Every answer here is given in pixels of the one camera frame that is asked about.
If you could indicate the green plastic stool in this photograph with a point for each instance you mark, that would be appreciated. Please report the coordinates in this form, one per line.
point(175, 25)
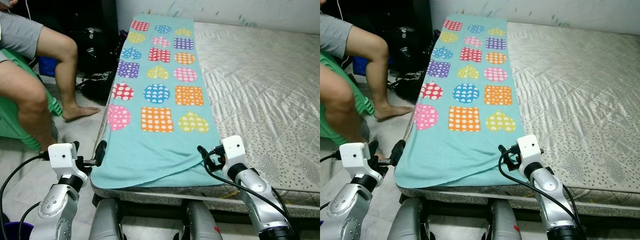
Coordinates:
point(362, 106)
point(10, 125)

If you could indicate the black bag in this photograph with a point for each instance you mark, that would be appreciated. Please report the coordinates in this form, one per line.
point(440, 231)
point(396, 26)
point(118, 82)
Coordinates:
point(97, 65)
point(410, 70)

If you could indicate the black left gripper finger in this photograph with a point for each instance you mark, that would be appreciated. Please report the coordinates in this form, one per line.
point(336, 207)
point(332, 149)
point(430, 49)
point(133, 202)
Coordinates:
point(373, 149)
point(398, 152)
point(76, 148)
point(101, 152)

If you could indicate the beige quilted mattress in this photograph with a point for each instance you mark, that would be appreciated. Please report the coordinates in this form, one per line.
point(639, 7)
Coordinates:
point(575, 75)
point(260, 75)

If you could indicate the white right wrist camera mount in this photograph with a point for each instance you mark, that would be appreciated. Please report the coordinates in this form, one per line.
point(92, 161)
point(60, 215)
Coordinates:
point(529, 147)
point(234, 149)

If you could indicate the blue plastic bin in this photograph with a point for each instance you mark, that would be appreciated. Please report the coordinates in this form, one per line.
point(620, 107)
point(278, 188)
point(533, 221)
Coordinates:
point(46, 65)
point(360, 65)

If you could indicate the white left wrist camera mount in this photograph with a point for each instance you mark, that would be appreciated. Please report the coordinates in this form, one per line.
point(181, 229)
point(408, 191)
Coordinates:
point(355, 156)
point(62, 156)

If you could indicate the grey robot right leg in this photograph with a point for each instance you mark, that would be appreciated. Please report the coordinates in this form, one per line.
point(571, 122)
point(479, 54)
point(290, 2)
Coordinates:
point(202, 222)
point(505, 222)

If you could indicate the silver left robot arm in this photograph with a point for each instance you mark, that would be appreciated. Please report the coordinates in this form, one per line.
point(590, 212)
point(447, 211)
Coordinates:
point(350, 210)
point(55, 210)

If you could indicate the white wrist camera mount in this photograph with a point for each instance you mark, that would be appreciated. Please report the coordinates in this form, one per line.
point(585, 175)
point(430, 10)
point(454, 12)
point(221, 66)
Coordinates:
point(529, 147)
point(234, 149)
point(62, 156)
point(355, 156)

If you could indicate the person in grey shorts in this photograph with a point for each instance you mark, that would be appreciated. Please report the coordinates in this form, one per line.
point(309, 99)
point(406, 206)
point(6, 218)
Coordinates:
point(60, 50)
point(370, 50)

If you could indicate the purple bucket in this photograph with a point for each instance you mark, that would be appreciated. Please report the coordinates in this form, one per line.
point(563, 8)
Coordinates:
point(27, 227)

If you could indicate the grey robot leg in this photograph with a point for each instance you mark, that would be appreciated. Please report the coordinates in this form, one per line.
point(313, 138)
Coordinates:
point(505, 222)
point(406, 222)
point(202, 222)
point(106, 222)

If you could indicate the grey robot left leg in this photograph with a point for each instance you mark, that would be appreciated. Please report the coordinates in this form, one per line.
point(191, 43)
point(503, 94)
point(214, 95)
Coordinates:
point(106, 222)
point(406, 222)

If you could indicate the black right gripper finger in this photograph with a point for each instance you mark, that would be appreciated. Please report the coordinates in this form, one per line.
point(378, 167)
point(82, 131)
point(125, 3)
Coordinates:
point(204, 158)
point(504, 156)

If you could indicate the teal blanket with colourful shapes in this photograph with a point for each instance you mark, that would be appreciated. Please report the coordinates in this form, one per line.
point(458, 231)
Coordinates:
point(450, 150)
point(150, 150)

